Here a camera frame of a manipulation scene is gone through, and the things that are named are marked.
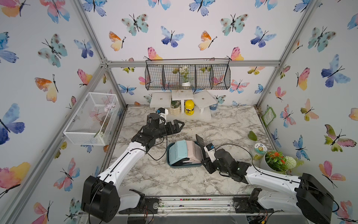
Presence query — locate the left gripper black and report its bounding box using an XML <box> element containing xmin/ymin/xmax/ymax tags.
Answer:
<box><xmin>152</xmin><ymin>120</ymin><xmax>184</xmax><ymax>140</ymax></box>

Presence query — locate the light blue calculator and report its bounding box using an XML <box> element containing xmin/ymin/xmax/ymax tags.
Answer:
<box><xmin>168</xmin><ymin>140</ymin><xmax>188</xmax><ymax>166</ymax></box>

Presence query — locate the pink calculator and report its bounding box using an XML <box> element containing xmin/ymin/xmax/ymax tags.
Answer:
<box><xmin>186</xmin><ymin>141</ymin><xmax>202</xmax><ymax>164</ymax></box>

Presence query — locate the dark teal storage tray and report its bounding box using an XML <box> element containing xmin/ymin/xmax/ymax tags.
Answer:
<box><xmin>166</xmin><ymin>141</ymin><xmax>202</xmax><ymax>169</ymax></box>

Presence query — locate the black calculator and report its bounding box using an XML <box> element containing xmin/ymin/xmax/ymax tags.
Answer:
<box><xmin>195</xmin><ymin>134</ymin><xmax>206</xmax><ymax>154</ymax></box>

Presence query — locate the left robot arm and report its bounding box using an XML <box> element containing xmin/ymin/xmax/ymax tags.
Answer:
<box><xmin>81</xmin><ymin>113</ymin><xmax>185</xmax><ymax>223</ymax></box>

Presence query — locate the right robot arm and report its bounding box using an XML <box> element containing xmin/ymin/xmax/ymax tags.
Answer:
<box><xmin>201</xmin><ymin>145</ymin><xmax>335</xmax><ymax>224</ymax></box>

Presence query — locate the cream bubble plant pot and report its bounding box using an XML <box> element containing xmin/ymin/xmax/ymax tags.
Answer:
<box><xmin>169</xmin><ymin>100</ymin><xmax>181</xmax><ymax>116</ymax></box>

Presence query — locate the yellow plastic jar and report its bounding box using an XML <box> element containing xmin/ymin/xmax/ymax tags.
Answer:
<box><xmin>185</xmin><ymin>100</ymin><xmax>195</xmax><ymax>116</ymax></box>

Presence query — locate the round sticker roll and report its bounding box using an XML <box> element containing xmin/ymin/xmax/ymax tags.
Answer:
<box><xmin>250</xmin><ymin>143</ymin><xmax>268</xmax><ymax>161</ymax></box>

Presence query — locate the white wooden riser shelf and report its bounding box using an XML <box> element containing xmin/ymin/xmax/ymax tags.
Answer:
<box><xmin>150</xmin><ymin>90</ymin><xmax>218</xmax><ymax>121</ymax></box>

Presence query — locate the blue can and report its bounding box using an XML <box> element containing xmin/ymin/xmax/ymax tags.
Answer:
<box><xmin>209</xmin><ymin>103</ymin><xmax>218</xmax><ymax>111</ymax></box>

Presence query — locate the flower bouquet pot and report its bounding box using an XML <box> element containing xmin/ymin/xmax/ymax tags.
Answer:
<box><xmin>260</xmin><ymin>151</ymin><xmax>297</xmax><ymax>175</ymax></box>

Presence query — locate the small white flower pot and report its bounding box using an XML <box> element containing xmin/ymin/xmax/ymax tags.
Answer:
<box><xmin>179</xmin><ymin>66</ymin><xmax>191</xmax><ymax>87</ymax></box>

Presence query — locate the green framed card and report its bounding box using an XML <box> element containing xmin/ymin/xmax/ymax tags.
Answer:
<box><xmin>262</xmin><ymin>107</ymin><xmax>277</xmax><ymax>127</ymax></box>

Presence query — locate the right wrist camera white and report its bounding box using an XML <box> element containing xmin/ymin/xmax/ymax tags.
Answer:
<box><xmin>204</xmin><ymin>143</ymin><xmax>216</xmax><ymax>163</ymax></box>

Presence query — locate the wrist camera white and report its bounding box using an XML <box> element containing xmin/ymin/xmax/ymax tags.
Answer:
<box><xmin>156</xmin><ymin>107</ymin><xmax>169</xmax><ymax>121</ymax></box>
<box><xmin>204</xmin><ymin>143</ymin><xmax>216</xmax><ymax>163</ymax></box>

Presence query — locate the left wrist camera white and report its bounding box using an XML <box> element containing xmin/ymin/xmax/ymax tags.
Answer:
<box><xmin>156</xmin><ymin>107</ymin><xmax>169</xmax><ymax>121</ymax></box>

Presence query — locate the aluminium front rail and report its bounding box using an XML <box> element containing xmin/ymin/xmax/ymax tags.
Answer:
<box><xmin>78</xmin><ymin>195</ymin><xmax>314</xmax><ymax>217</ymax></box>

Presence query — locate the black wire wall basket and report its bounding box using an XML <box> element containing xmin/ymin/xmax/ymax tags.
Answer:
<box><xmin>145</xmin><ymin>58</ymin><xmax>231</xmax><ymax>91</ymax></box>

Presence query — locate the white mesh wall basket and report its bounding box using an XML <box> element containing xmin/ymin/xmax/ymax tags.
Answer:
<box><xmin>63</xmin><ymin>92</ymin><xmax>121</xmax><ymax>146</ymax></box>

